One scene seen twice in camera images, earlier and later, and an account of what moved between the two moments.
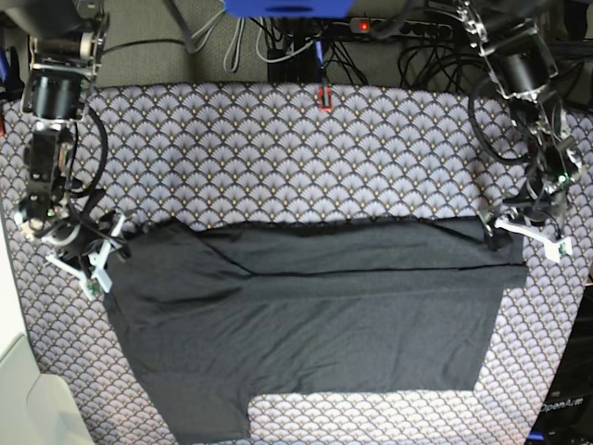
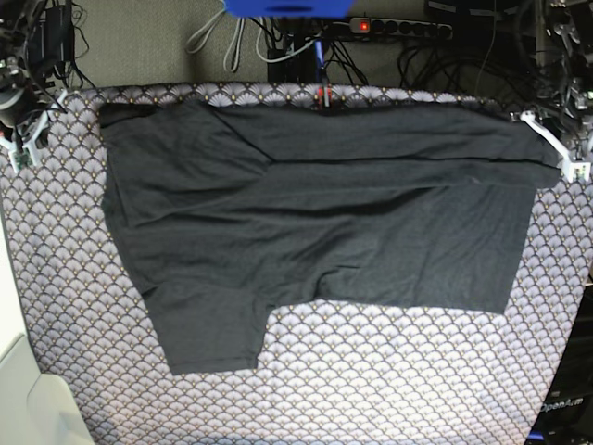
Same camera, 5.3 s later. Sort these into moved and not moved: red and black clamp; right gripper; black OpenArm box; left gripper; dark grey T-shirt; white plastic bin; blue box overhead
Moved: left gripper; right gripper; dark grey T-shirt
Not moved: black OpenArm box; red and black clamp; blue box overhead; white plastic bin
